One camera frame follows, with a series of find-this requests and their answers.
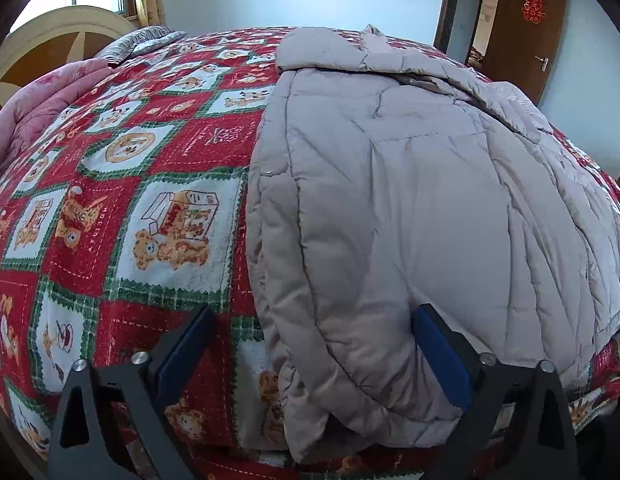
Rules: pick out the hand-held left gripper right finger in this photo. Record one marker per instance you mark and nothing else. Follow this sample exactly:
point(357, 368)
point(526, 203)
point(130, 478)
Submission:
point(439, 355)

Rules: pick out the cream and brown headboard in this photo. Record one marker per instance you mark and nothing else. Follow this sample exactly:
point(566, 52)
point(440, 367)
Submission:
point(40, 55)

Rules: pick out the brown wooden door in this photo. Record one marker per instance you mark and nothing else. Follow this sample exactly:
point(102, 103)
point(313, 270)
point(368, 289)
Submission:
point(514, 45)

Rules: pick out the brown door frame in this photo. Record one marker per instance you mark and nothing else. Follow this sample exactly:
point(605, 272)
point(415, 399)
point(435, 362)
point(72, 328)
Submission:
point(442, 20)

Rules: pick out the red bear printed blanket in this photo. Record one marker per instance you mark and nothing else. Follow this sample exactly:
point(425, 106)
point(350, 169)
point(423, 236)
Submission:
point(155, 160)

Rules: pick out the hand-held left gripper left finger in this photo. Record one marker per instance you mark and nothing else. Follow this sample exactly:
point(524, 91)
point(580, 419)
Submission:
point(182, 360)

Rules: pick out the pink folded quilt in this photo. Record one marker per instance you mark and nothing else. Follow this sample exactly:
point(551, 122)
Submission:
point(35, 105)

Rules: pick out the striped pillow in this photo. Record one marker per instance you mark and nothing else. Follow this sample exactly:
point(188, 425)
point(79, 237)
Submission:
point(135, 42)

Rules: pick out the grey quilted puffer jacket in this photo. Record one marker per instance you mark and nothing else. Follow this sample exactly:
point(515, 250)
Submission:
point(389, 210)

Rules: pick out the red paper door decoration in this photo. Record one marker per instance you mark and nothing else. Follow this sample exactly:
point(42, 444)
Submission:
point(533, 9)

